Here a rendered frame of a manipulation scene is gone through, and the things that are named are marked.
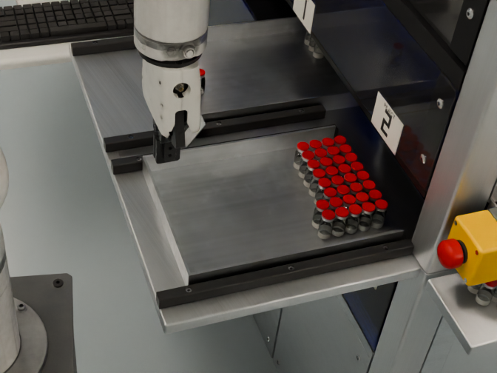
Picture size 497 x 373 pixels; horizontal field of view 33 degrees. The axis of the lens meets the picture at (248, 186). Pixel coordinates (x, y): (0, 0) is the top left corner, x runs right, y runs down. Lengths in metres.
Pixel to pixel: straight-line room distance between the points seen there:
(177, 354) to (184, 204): 0.94
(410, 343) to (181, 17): 0.73
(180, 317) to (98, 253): 1.28
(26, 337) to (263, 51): 0.77
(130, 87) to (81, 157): 1.20
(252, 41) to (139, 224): 0.55
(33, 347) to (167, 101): 0.40
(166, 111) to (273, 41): 0.74
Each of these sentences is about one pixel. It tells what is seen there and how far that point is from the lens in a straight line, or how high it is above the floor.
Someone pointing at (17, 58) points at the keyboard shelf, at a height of 0.80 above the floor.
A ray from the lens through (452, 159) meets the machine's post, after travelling 1.16.
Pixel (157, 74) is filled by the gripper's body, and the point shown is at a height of 1.24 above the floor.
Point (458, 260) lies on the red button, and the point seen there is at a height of 1.00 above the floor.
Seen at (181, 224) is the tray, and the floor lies 0.88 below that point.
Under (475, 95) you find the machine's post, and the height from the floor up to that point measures 1.20.
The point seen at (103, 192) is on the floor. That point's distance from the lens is 2.61.
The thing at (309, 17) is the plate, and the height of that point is 1.02.
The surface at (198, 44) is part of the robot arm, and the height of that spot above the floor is 1.28.
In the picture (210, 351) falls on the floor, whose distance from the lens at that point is 2.22.
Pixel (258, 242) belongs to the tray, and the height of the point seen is 0.88.
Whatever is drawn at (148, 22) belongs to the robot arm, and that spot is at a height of 1.31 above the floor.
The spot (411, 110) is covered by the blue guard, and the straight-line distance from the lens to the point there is 1.24.
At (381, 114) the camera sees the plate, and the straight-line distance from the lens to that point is 1.32.
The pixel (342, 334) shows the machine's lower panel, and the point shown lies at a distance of 1.64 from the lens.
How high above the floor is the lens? 1.81
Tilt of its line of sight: 43 degrees down
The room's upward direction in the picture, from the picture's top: 7 degrees clockwise
